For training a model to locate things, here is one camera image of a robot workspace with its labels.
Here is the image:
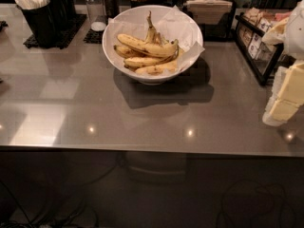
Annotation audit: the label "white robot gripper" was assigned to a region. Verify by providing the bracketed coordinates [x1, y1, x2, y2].
[262, 0, 304, 126]

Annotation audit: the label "yellow banana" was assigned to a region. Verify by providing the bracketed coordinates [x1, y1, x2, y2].
[135, 60, 178, 75]
[117, 33, 179, 58]
[113, 45, 142, 58]
[123, 57, 171, 68]

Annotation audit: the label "upright banana stem piece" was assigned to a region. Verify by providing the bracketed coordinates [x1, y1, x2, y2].
[145, 14, 168, 45]

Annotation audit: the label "sugar packets in rack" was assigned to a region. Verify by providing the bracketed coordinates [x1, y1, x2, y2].
[238, 8, 290, 60]

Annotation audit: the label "black napkin dispenser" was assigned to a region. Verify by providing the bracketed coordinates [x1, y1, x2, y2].
[183, 0, 236, 41]

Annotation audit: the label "small black rubber mat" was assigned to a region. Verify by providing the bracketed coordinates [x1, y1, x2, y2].
[84, 29, 103, 44]

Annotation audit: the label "clear shaker white base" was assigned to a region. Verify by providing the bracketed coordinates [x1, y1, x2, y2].
[85, 0, 106, 32]

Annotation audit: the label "rear black cutlery cup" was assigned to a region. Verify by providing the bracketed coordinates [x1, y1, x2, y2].
[49, 0, 76, 30]

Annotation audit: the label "black cutlery cup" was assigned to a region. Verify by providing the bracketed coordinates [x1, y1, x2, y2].
[18, 1, 57, 48]
[49, 0, 76, 30]

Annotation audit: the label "front black cutlery cup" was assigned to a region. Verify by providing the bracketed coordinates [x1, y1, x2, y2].
[18, 1, 57, 48]

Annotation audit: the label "black wire condiment rack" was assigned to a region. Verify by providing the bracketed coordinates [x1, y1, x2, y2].
[233, 13, 283, 86]

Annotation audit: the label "black floor cable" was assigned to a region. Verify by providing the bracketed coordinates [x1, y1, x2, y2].
[216, 179, 297, 228]

